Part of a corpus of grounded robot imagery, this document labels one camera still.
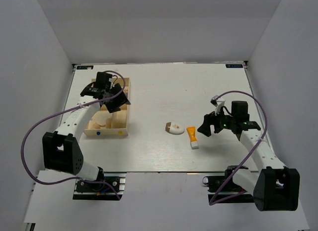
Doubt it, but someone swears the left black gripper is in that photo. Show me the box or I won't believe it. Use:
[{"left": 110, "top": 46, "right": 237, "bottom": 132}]
[{"left": 105, "top": 82, "right": 131, "bottom": 113}]

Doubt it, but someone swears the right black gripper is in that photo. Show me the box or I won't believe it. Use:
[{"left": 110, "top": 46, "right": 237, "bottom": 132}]
[{"left": 197, "top": 105, "right": 236, "bottom": 137}]

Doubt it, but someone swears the beige makeup sponge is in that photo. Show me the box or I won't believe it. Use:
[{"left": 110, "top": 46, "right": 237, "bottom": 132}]
[
  {"left": 92, "top": 123, "right": 100, "bottom": 129},
  {"left": 105, "top": 118, "right": 112, "bottom": 129}
]

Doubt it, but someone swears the round beige powder puff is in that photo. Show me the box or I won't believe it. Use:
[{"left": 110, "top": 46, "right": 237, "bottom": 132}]
[{"left": 92, "top": 111, "right": 112, "bottom": 129}]

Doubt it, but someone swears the orange tube white cap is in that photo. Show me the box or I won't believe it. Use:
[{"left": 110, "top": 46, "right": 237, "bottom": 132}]
[{"left": 186, "top": 127, "right": 199, "bottom": 149}]

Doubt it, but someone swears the white bottle gold cap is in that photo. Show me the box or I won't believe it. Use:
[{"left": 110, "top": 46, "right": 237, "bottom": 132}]
[{"left": 165, "top": 121, "right": 185, "bottom": 135}]

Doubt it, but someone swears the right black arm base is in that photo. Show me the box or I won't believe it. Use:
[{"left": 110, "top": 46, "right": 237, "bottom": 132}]
[{"left": 202, "top": 175, "right": 256, "bottom": 204}]

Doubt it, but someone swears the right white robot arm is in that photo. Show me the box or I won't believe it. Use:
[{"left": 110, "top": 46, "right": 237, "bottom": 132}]
[{"left": 197, "top": 98, "right": 300, "bottom": 211}]

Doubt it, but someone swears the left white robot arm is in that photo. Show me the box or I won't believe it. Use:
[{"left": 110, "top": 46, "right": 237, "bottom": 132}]
[{"left": 42, "top": 71, "right": 130, "bottom": 191}]

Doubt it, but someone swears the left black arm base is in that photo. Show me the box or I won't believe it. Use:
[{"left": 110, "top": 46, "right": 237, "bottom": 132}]
[{"left": 73, "top": 173, "right": 126, "bottom": 201}]

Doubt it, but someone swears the wooden divided organizer box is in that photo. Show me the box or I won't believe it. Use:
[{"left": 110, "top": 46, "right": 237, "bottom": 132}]
[{"left": 83, "top": 77, "right": 132, "bottom": 138}]

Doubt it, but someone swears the left blue table sticker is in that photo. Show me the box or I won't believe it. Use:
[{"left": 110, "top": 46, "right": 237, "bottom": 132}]
[{"left": 77, "top": 66, "right": 93, "bottom": 70}]

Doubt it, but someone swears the blue table sticker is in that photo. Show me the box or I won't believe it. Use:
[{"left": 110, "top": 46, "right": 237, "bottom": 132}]
[
  {"left": 226, "top": 64, "right": 243, "bottom": 69},
  {"left": 77, "top": 66, "right": 93, "bottom": 70}
]

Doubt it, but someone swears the right blue table sticker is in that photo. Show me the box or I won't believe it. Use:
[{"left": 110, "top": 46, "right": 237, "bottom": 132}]
[{"left": 226, "top": 64, "right": 243, "bottom": 69}]

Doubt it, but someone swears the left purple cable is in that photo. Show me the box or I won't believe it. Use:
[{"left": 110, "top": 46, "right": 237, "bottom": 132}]
[{"left": 21, "top": 71, "right": 127, "bottom": 201}]

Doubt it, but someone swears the purple cable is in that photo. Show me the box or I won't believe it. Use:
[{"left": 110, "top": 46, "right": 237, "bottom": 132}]
[
  {"left": 21, "top": 71, "right": 127, "bottom": 201},
  {"left": 208, "top": 91, "right": 268, "bottom": 206}
]

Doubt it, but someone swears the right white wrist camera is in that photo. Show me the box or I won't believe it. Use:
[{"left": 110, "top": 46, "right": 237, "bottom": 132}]
[{"left": 210, "top": 95, "right": 225, "bottom": 115}]

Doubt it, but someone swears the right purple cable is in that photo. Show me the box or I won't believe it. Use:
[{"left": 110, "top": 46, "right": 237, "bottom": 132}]
[{"left": 208, "top": 91, "right": 268, "bottom": 206}]

